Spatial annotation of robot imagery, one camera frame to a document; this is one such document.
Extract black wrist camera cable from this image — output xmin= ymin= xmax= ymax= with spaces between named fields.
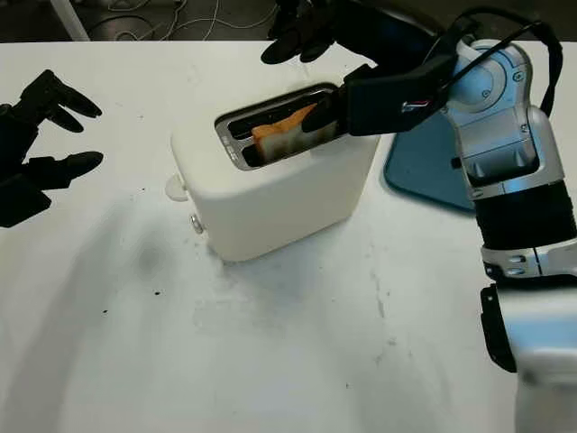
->
xmin=432 ymin=8 xmax=564 ymax=121

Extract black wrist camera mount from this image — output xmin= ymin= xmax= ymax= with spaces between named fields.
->
xmin=340 ymin=20 xmax=479 ymax=138
xmin=0 ymin=178 xmax=52 ymax=229

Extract thin white floor cable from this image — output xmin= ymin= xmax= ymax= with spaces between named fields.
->
xmin=134 ymin=0 xmax=277 ymax=42

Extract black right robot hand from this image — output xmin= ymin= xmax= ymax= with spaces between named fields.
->
xmin=261 ymin=0 xmax=437 ymax=136

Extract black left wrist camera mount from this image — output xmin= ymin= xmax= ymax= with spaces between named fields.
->
xmin=0 ymin=178 xmax=52 ymax=229

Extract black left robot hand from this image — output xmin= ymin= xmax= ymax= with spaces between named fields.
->
xmin=0 ymin=69 xmax=105 ymax=194

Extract teal plastic tray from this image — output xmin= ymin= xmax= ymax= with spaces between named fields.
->
xmin=383 ymin=131 xmax=477 ymax=213

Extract white table leg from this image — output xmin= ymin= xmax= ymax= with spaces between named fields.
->
xmin=49 ymin=0 xmax=92 ymax=42

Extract grey looped floor cable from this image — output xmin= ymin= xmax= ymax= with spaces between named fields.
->
xmin=88 ymin=8 xmax=170 ymax=42

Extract cream white two-slot toaster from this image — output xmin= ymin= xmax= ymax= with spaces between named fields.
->
xmin=164 ymin=82 xmax=383 ymax=263

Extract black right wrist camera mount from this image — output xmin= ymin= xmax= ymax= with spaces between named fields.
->
xmin=340 ymin=20 xmax=479 ymax=138

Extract toast slice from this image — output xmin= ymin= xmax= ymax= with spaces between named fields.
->
xmin=251 ymin=102 xmax=337 ymax=165

